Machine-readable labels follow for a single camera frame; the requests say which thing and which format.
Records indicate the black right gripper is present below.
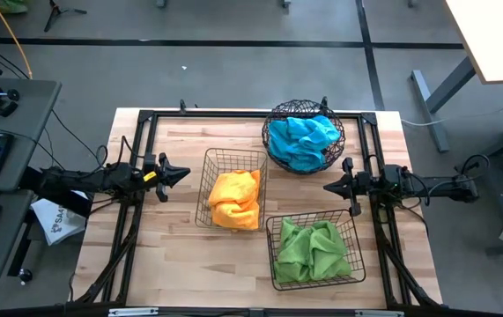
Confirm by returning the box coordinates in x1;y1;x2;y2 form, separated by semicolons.
322;157;382;217

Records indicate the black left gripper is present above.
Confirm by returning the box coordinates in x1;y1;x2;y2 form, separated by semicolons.
144;152;192;203

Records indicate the black flat bar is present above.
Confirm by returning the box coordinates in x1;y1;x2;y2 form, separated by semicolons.
19;166;93;219

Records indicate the grey table leg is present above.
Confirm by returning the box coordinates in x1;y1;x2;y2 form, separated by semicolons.
409;55;477;153

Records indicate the white paper box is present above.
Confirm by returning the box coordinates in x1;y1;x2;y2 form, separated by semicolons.
30;188;87;247

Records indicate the black tripod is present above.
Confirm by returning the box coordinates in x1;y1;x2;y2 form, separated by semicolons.
43;0;88;33

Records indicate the white table top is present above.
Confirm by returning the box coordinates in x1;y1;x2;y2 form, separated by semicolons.
444;0;503;85

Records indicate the green cloth bundle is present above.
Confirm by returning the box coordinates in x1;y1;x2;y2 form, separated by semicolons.
0;0;28;17

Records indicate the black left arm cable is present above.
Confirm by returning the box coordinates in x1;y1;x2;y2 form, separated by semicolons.
94;135;146;171

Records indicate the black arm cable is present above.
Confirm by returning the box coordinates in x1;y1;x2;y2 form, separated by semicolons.
94;135;146;171
460;153;491;177

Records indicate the rectangular black wire basket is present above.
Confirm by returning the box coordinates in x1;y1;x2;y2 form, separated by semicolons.
265;209;366;291
194;147;269;232

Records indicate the round black wire basket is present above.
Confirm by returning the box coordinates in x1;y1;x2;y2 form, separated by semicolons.
261;99;347;176

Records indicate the white cable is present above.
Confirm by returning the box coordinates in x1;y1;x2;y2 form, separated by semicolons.
403;94;503;128

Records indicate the black floor cable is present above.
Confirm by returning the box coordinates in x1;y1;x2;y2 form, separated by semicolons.
50;108;109;171

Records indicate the silver metal bracket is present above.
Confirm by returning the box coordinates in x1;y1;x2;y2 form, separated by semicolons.
354;310;405;317
108;307;159;317

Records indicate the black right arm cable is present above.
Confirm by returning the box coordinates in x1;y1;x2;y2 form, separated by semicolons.
460;153;491;177

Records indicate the yellow cable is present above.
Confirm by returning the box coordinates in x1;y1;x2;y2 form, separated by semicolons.
0;0;33;80

